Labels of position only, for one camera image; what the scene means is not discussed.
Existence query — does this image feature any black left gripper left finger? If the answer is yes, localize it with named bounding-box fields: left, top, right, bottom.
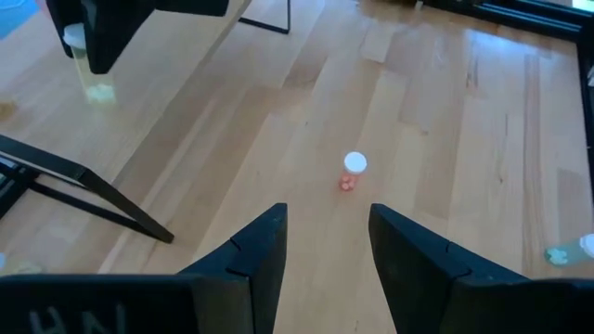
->
left=0, top=202, right=289, bottom=334

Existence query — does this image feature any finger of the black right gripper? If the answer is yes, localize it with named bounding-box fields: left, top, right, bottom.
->
left=83, top=0, right=231, bottom=75
left=45, top=0, right=87, bottom=59

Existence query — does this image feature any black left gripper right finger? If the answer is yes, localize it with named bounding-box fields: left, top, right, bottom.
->
left=368, top=202, right=594, bottom=334

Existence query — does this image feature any small teal pill bottle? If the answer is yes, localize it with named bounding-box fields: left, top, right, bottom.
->
left=544, top=233, right=594, bottom=268

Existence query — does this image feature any black aluminium table frame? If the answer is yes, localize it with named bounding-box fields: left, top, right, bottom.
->
left=0, top=0, right=594, bottom=219

